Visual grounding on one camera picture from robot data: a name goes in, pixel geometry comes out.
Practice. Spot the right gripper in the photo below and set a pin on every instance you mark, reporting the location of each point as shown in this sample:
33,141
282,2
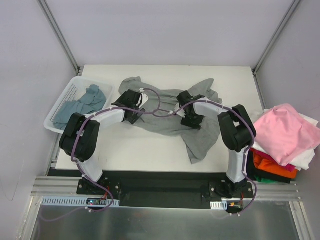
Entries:
191,122

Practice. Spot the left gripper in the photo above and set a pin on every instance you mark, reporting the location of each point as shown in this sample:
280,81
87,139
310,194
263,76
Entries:
135,116

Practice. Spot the grey t-shirt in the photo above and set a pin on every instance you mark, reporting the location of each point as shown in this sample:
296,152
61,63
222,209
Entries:
198,142

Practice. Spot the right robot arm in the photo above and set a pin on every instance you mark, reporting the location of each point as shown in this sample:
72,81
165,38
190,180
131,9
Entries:
237,130

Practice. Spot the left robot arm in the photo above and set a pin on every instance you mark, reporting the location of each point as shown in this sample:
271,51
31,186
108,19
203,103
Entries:
80,137

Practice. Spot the blue-grey t-shirt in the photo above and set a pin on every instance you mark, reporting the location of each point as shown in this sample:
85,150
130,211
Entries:
92,101

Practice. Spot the white plastic laundry basket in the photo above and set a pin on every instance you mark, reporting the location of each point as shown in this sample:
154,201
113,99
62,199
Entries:
77,88

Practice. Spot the black t-shirt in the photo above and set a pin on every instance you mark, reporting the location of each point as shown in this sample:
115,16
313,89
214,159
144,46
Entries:
252,171

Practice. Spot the orange t-shirt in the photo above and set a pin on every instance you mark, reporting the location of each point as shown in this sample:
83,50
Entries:
270,166

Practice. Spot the green t-shirt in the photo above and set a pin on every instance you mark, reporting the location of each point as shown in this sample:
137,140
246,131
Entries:
263,180

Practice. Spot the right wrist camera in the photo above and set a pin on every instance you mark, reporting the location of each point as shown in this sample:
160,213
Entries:
180,112

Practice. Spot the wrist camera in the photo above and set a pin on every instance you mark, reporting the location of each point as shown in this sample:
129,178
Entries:
143,98
180,112

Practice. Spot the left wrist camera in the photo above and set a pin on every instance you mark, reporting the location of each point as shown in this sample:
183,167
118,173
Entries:
143,98

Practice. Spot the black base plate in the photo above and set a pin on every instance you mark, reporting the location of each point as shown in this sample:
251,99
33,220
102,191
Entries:
180,190

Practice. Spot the aluminium frame post left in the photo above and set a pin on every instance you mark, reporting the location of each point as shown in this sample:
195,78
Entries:
44,6

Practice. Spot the aluminium frame post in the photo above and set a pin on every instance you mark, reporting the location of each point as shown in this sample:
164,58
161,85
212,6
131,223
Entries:
44,6
293,7

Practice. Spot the right cable duct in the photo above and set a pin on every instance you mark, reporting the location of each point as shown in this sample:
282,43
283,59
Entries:
219,205

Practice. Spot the cable duct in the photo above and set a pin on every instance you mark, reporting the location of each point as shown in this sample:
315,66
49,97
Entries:
219,205
78,202

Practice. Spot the aluminium front rail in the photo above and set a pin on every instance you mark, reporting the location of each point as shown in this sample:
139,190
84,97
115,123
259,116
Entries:
67,186

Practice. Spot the left cable duct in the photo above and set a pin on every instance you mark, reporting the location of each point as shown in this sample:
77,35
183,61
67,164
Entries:
78,202

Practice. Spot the aluminium frame post right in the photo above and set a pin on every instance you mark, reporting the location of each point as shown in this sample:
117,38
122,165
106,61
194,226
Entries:
293,7

